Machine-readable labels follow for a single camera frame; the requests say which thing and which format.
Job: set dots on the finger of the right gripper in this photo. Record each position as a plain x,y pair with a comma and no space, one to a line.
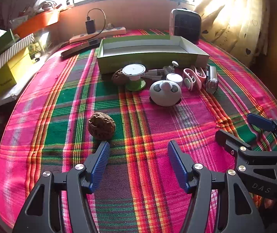
229,142
260,122

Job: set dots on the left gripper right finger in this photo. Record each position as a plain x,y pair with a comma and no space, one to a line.
236,211

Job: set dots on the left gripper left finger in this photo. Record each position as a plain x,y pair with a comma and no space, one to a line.
41,211

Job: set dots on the black silver bike light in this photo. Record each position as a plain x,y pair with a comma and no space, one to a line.
211,83

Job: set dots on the pink clip holder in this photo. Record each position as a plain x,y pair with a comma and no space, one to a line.
189,78
200,74

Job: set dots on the white panda toy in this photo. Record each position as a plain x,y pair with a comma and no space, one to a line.
165,93

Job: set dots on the white round cap bottle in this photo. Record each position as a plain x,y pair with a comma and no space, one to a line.
176,78

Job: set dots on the white knob suction hook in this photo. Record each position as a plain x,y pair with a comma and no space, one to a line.
171,68

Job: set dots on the brown walnut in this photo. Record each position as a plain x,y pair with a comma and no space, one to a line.
101,126
119,79

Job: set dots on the green white thread spool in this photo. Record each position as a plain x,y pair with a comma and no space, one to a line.
134,72

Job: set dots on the cream heart pattern curtain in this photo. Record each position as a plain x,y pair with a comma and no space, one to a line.
239,27

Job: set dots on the green white cardboard tray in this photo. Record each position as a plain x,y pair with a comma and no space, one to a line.
152,51

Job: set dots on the pink black mini heater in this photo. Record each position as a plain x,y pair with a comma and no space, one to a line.
185,23

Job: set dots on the yellow cardboard box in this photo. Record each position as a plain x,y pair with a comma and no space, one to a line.
14,69

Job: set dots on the striped gift box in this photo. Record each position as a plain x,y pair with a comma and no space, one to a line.
16,48

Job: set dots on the white power strip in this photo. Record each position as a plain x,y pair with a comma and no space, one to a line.
105,33

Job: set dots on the black smartphone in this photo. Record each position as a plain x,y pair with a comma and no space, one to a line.
81,48

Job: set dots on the orange planter box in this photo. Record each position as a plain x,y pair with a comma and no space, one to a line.
36,23

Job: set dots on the black charger with cable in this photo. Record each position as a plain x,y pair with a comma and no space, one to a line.
90,23

